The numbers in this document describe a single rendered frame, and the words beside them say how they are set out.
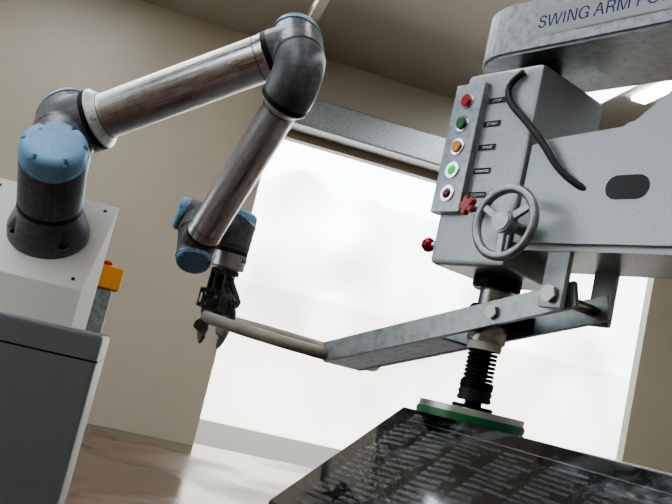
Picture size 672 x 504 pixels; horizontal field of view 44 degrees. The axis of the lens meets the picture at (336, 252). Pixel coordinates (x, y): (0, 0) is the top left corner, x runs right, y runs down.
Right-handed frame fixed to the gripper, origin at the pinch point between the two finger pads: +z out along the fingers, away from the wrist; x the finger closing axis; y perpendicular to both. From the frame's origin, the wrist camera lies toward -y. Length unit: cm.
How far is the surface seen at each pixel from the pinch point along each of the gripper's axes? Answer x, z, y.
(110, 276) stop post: -67, -9, -39
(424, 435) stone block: 74, 3, 44
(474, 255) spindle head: 75, -33, 42
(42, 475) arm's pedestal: -2, 34, 52
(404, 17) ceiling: -146, -283, -438
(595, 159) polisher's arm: 94, -54, 51
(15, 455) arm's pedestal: -7, 31, 55
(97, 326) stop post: -67, 8, -40
